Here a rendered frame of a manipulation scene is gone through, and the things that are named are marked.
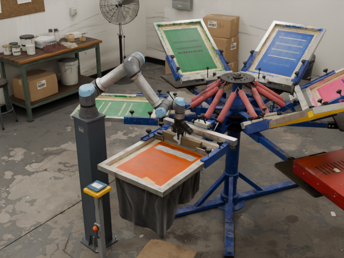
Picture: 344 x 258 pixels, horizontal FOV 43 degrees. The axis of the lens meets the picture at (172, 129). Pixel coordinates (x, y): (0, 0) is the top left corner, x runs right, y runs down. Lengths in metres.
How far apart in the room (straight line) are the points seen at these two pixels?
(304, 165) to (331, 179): 0.21
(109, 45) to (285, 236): 5.11
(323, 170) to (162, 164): 1.10
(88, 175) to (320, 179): 1.75
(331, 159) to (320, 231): 1.31
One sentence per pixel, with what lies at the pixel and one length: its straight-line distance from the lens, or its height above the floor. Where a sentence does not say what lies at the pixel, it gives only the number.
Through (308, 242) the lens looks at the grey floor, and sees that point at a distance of 4.17.
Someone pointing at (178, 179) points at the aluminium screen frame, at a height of 0.99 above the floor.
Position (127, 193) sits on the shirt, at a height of 0.78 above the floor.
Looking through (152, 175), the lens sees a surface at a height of 0.95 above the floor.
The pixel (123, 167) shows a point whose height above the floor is 0.95.
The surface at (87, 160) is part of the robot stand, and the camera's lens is 3.50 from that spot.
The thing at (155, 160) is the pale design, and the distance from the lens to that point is 3.25.
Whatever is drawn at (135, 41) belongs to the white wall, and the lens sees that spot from 8.62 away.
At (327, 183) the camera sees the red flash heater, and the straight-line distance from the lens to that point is 2.86.
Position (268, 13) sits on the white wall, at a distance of 7.36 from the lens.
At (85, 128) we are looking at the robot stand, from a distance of 3.37.
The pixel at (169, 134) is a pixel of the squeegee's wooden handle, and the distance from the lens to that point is 3.41.
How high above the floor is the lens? 2.54
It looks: 25 degrees down
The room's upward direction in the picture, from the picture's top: straight up
